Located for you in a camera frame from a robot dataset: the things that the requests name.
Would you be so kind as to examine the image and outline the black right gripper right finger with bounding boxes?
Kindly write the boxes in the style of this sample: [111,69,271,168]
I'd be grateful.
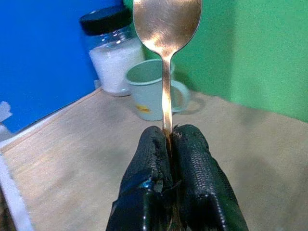
[171,124,249,231]

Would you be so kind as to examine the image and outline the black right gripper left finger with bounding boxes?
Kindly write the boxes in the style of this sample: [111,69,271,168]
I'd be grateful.
[106,126,174,231]

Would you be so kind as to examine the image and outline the silver metal spoon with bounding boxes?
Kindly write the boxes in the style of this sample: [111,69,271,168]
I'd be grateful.
[132,0,203,231]

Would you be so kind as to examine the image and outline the pale green enamel mug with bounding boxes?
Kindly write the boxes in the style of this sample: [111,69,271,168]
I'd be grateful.
[125,59,191,122]

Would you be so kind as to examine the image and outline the glass jar with black lid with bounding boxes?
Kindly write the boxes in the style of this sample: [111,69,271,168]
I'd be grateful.
[79,6,146,97]

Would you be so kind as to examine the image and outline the white crumpled paper piece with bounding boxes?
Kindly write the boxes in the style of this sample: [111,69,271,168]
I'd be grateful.
[0,101,13,123]

